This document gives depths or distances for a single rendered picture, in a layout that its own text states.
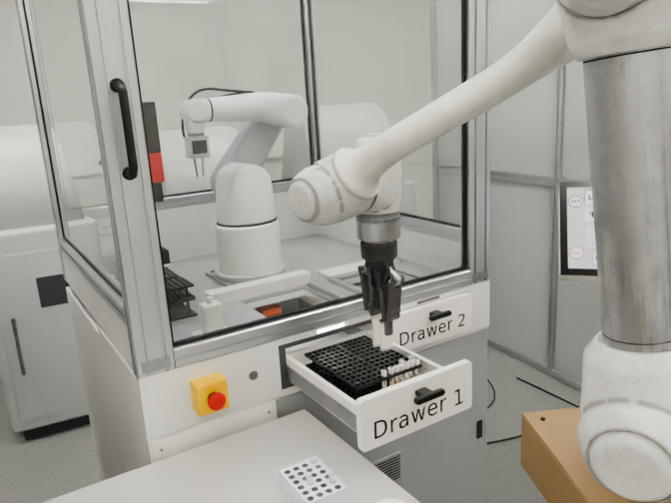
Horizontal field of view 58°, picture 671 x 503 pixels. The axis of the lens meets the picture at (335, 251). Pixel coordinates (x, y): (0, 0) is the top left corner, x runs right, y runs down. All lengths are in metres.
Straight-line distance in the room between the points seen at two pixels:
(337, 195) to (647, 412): 0.55
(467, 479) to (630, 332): 1.25
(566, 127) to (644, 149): 2.28
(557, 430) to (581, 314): 1.99
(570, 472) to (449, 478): 0.90
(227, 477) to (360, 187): 0.65
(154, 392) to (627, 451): 0.91
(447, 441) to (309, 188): 1.11
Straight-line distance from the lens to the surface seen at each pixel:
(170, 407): 1.39
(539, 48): 1.02
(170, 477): 1.35
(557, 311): 3.29
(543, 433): 1.21
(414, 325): 1.64
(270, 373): 1.46
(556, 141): 3.12
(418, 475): 1.89
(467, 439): 1.97
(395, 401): 1.23
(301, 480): 1.21
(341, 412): 1.29
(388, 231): 1.19
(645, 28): 0.80
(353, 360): 1.41
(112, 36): 1.24
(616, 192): 0.83
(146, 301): 1.29
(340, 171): 1.02
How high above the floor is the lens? 1.49
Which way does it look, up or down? 14 degrees down
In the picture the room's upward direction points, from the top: 3 degrees counter-clockwise
